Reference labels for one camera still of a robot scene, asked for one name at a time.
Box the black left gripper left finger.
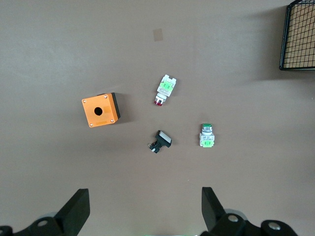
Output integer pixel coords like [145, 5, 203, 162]
[0, 188, 91, 236]

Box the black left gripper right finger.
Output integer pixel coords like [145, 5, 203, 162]
[201, 187, 301, 236]

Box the red push button switch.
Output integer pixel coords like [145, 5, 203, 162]
[153, 74, 178, 107]

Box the black square white-faced button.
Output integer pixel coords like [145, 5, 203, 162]
[147, 130, 174, 155]

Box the brown tape patch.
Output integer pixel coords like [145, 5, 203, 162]
[153, 28, 164, 43]

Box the green push button switch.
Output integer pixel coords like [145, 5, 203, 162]
[198, 123, 215, 149]

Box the orange button enclosure box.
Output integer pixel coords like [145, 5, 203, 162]
[81, 92, 122, 128]

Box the wooden tray with wire sides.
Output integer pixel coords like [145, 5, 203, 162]
[279, 0, 315, 72]

